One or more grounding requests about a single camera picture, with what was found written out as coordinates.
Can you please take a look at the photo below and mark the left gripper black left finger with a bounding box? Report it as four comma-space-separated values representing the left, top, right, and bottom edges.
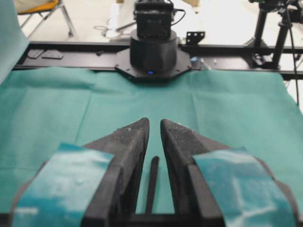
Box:
9, 118, 149, 227

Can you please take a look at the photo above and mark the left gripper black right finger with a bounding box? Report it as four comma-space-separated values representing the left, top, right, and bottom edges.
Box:
160, 119, 300, 227

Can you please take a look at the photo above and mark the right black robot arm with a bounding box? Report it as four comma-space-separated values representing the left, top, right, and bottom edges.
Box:
115, 0, 191, 81

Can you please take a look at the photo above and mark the green table cloth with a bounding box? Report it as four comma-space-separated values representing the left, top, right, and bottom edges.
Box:
0, 68, 303, 227

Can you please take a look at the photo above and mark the green backdrop curtain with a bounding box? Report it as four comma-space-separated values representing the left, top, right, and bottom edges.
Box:
0, 0, 29, 82

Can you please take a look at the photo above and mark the yellow folding chair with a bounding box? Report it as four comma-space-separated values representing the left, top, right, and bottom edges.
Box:
17, 0, 79, 41

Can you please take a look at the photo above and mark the black tripod stand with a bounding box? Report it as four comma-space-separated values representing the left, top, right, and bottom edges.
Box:
243, 0, 303, 71

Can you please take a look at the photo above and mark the black metal table frame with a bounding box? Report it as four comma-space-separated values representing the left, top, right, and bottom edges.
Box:
14, 42, 303, 81

